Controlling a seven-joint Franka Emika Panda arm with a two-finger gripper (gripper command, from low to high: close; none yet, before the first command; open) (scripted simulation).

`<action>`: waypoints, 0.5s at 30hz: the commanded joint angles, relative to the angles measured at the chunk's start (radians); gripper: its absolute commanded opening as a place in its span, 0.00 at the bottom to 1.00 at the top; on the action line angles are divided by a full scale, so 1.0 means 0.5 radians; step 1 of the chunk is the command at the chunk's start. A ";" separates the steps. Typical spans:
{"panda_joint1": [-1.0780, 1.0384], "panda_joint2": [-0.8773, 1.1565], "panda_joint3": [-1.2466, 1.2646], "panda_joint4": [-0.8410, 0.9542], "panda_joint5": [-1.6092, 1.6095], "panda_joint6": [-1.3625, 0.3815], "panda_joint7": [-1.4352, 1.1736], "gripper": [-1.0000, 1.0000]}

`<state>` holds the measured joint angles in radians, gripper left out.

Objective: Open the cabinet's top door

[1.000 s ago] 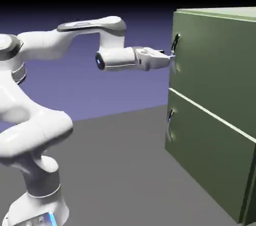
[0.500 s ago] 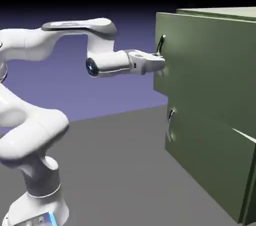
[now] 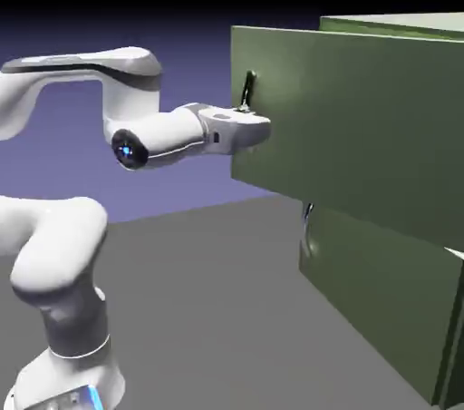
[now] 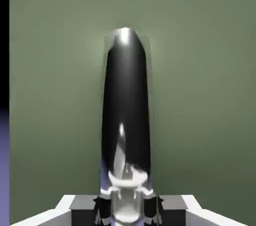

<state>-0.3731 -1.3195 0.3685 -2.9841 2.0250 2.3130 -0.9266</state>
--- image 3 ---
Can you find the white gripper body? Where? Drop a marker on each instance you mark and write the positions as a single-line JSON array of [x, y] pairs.
[[251, 129]]

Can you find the green cabinet door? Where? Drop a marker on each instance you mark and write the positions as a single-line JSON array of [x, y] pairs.
[[348, 127], [377, 294]]

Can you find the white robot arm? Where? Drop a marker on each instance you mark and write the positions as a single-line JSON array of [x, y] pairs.
[[69, 243]]

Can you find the green cabinet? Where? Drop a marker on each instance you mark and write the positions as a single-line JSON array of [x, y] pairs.
[[427, 27]]

